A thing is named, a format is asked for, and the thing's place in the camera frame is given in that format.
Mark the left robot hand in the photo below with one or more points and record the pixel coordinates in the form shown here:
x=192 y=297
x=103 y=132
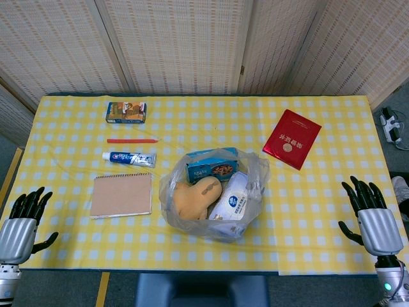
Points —
x=17 y=230

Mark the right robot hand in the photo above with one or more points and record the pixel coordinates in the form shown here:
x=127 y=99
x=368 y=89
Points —
x=377 y=227

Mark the transparent plastic bag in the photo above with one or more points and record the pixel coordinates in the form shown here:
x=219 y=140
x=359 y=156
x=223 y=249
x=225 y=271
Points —
x=220 y=198

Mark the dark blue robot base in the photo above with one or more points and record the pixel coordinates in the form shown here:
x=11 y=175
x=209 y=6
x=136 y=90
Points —
x=201 y=289

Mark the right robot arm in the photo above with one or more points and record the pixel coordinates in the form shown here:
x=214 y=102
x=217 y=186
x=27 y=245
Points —
x=392 y=281

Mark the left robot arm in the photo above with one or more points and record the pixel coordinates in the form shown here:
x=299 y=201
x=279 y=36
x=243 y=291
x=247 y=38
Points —
x=7 y=281

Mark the white shoe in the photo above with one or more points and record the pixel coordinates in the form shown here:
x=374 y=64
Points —
x=401 y=187

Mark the white power strip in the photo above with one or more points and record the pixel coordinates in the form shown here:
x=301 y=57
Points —
x=390 y=126

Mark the brown spiral notebook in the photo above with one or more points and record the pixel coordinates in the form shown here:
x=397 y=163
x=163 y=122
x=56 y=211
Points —
x=121 y=195

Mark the red certificate booklet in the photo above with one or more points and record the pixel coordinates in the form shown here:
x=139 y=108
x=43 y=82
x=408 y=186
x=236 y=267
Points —
x=292 y=139

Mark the white blue toothpaste tube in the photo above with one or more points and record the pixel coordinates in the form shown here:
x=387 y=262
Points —
x=129 y=158

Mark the white tissue pack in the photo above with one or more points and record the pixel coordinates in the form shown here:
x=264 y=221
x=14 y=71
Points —
x=233 y=199

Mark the red pencil stick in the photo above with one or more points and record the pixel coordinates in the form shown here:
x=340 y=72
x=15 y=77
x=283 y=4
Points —
x=134 y=140

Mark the blue orange small box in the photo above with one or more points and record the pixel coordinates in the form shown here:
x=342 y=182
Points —
x=126 y=112

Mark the yellow checkered tablecloth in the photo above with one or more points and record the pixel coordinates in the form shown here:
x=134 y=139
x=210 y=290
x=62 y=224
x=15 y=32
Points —
x=204 y=243

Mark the blue snack box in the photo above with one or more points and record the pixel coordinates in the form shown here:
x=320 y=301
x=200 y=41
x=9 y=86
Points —
x=212 y=166

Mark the yellow plush toy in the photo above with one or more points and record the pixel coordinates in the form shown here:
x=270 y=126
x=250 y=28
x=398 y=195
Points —
x=196 y=199

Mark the folding screen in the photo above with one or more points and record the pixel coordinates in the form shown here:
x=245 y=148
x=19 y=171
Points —
x=179 y=44

